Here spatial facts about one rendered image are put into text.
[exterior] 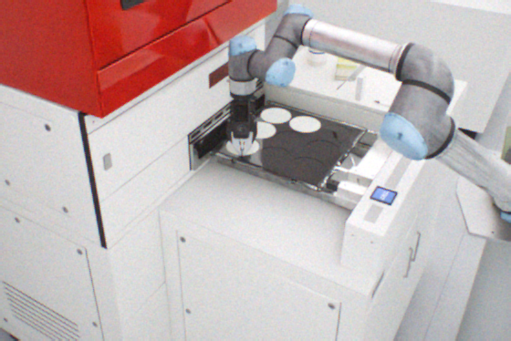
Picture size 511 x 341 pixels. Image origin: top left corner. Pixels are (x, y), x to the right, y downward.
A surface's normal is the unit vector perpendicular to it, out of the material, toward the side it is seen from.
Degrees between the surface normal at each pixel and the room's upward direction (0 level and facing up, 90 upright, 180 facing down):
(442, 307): 0
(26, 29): 90
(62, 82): 90
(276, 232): 0
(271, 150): 0
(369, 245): 90
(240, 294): 90
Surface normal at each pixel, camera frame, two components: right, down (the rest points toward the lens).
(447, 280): 0.00, -0.86
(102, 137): 0.86, 0.26
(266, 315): -0.51, 0.44
